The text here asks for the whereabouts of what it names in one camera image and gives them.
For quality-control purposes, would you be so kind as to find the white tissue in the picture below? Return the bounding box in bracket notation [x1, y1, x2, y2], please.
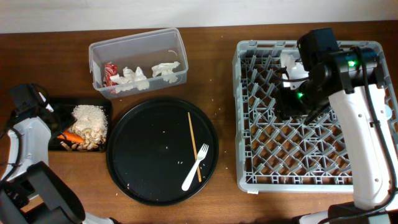
[152, 62, 180, 83]

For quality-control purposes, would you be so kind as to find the round black tray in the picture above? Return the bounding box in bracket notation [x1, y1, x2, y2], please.
[106, 98, 219, 206]

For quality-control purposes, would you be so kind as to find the grey plate with food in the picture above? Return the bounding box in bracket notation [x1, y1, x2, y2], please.
[280, 53, 308, 90]

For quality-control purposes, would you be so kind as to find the orange carrot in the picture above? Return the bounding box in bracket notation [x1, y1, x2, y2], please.
[57, 131, 85, 144]

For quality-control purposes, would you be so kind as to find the white plastic fork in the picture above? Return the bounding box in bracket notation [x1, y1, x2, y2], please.
[182, 144, 209, 191]

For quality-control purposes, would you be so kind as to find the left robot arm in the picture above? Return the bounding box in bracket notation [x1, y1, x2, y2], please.
[1, 108, 116, 223]

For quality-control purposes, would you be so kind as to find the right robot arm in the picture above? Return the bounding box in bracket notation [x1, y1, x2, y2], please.
[277, 42, 397, 223]

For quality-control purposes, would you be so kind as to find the rice and peanut pile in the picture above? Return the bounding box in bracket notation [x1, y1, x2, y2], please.
[61, 105, 108, 152]

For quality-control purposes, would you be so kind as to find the black rectangular tray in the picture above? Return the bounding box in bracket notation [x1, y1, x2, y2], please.
[48, 98, 112, 152]

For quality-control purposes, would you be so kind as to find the wooden chopstick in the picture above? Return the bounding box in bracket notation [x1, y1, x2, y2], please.
[187, 112, 202, 183]

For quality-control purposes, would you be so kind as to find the red candy wrapper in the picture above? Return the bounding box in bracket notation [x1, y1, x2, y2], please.
[103, 62, 118, 87]

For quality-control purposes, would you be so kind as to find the grey dishwasher rack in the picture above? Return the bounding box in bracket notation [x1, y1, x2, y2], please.
[233, 40, 389, 193]

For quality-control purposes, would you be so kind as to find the clear plastic bin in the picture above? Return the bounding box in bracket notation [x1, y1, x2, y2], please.
[88, 28, 188, 99]

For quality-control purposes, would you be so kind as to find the white napkin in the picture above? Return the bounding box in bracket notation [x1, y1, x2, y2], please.
[110, 67, 150, 93]

